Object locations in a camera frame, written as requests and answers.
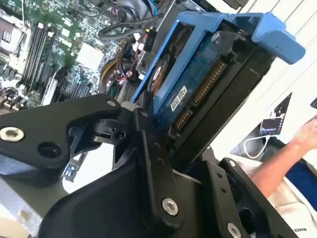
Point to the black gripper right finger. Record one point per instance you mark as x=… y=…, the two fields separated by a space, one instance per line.
x=215 y=188

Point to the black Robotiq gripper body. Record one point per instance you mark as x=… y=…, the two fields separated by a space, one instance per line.
x=111 y=210

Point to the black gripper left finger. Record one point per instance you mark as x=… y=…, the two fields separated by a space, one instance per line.
x=37 y=124

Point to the hard disk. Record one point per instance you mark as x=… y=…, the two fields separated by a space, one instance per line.
x=203 y=72

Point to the person's bare hand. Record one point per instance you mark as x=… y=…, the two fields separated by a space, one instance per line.
x=307 y=136

